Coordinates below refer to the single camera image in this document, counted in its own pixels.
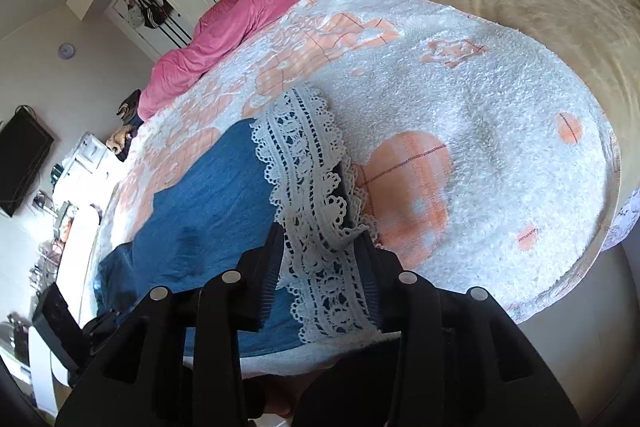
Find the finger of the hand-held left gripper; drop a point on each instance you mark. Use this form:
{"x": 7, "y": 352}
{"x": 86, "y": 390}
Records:
{"x": 102, "y": 329}

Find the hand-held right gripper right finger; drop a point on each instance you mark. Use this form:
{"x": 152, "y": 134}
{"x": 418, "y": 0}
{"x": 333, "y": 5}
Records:
{"x": 371, "y": 279}

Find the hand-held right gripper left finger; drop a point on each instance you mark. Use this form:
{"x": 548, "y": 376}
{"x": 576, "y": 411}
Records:
{"x": 272, "y": 257}

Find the blue denim lace-trimmed garment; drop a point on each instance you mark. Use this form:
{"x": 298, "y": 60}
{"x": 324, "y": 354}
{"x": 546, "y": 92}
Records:
{"x": 210, "y": 207}

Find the white side table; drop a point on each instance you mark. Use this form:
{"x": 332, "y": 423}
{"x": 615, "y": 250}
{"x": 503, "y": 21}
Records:
{"x": 45, "y": 377}

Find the white curved board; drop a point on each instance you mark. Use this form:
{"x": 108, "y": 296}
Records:
{"x": 80, "y": 252}

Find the black television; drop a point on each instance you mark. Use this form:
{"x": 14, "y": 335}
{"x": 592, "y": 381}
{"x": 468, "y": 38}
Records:
{"x": 22, "y": 162}

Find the white drawer cabinet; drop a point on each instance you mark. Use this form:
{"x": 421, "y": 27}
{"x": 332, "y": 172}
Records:
{"x": 90, "y": 152}

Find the white orange printed blanket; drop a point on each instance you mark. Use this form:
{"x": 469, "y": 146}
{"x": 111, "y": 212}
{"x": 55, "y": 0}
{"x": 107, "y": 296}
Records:
{"x": 500, "y": 132}

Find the pile of brown clothes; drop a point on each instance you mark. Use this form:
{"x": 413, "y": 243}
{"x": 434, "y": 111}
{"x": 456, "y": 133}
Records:
{"x": 127, "y": 122}

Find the white door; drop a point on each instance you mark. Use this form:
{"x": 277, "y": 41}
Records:
{"x": 175, "y": 32}

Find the pink duvet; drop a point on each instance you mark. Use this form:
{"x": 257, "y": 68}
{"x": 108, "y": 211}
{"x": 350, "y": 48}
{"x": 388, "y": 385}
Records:
{"x": 280, "y": 2}

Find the white floral bed sheet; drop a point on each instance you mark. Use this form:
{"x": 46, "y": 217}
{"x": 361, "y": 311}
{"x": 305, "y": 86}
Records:
{"x": 625, "y": 217}

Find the dark hanging bag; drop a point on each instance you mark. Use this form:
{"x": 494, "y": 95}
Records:
{"x": 154, "y": 9}

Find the light grey hanging bag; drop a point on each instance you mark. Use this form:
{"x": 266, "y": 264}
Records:
{"x": 134, "y": 13}

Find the tan bed sheet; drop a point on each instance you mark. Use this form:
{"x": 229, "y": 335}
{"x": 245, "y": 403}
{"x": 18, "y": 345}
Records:
{"x": 550, "y": 7}

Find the purple wall clock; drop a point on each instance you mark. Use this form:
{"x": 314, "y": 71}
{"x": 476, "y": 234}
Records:
{"x": 66, "y": 51}

